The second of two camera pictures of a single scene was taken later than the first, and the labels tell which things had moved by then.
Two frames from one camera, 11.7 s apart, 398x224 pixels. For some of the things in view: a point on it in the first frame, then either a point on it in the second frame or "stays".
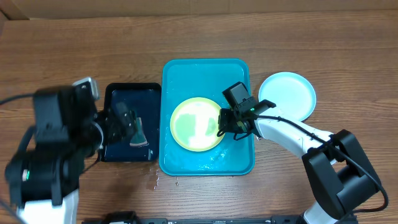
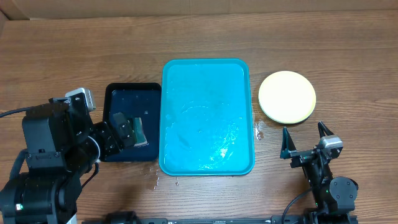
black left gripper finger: x=127 y=120 → x=126 y=129
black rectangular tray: x=145 y=98 stays
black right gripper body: x=231 y=123 → x=301 y=157
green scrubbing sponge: x=139 y=139 stays
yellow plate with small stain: x=194 y=124 → x=286 y=97
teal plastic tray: x=207 y=78 stays
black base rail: x=129 y=218 stays
